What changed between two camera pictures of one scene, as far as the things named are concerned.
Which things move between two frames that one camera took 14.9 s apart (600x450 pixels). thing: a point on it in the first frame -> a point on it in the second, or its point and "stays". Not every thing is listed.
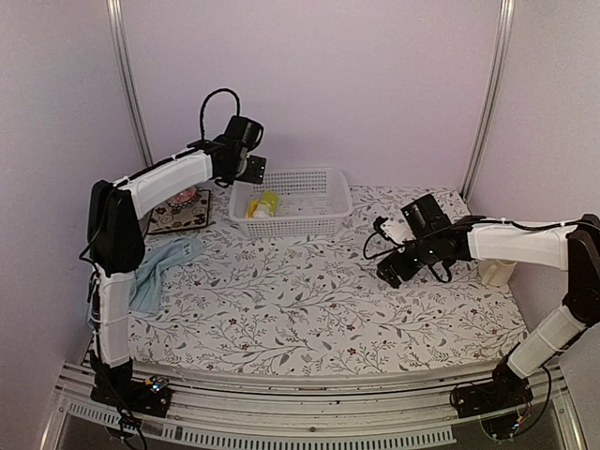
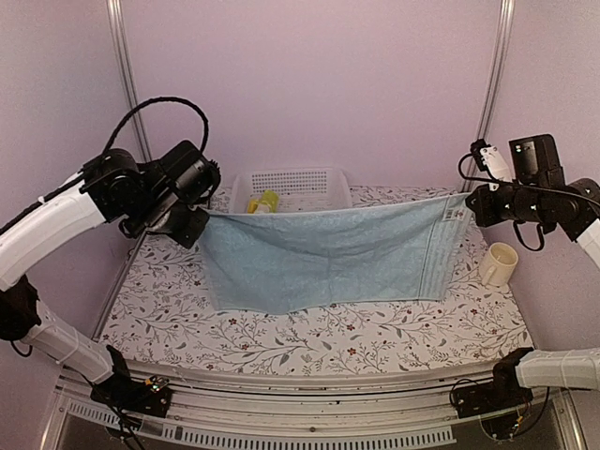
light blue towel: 145,282 -> 273,262
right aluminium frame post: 507,10 stays
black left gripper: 256,172 -> 189,235
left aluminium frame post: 115,12 stays
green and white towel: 264,205 stays
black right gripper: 391,275 -> 487,215
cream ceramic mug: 495,272 stays
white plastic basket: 308,202 stays
